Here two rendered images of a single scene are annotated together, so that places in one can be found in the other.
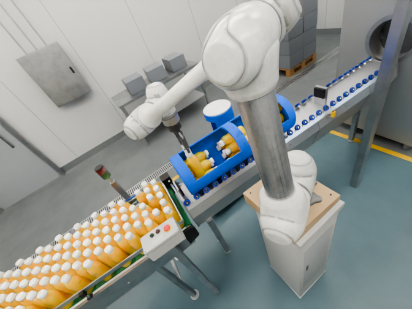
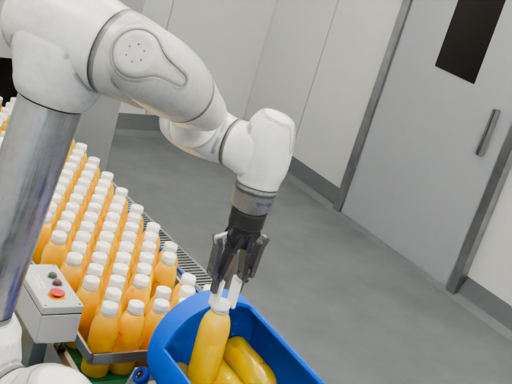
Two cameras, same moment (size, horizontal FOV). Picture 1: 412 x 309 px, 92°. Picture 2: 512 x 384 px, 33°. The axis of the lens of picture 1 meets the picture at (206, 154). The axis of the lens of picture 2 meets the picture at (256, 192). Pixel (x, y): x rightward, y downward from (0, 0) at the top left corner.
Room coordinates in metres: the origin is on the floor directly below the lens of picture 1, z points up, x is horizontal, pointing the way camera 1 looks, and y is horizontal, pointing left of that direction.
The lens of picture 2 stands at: (0.27, -1.48, 2.14)
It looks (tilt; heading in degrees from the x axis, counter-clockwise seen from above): 20 degrees down; 67
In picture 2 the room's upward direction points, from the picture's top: 17 degrees clockwise
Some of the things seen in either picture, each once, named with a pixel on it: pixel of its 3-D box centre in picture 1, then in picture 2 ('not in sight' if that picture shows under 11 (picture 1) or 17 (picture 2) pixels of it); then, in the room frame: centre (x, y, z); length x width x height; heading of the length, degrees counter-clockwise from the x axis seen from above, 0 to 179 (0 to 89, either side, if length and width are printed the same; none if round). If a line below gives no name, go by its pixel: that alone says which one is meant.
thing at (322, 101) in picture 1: (319, 95); not in sight; (1.28, -1.03, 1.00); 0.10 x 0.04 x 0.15; 15
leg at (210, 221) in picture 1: (219, 236); not in sight; (0.89, 0.18, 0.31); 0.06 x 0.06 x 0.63; 15
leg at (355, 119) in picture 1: (355, 120); not in sight; (1.52, -1.69, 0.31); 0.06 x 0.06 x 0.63; 15
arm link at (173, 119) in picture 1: (170, 118); (253, 196); (0.93, 0.09, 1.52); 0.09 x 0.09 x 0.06
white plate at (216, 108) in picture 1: (216, 107); not in sight; (1.73, -0.28, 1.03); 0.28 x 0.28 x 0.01
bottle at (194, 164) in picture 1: (195, 164); (210, 342); (0.93, 0.09, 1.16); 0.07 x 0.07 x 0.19
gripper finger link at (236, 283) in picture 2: not in sight; (234, 292); (0.95, 0.10, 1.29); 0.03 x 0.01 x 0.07; 104
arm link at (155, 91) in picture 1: (159, 100); (261, 145); (0.92, 0.10, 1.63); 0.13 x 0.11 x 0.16; 137
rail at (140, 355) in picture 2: (171, 199); (165, 353); (0.92, 0.34, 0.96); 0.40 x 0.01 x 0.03; 15
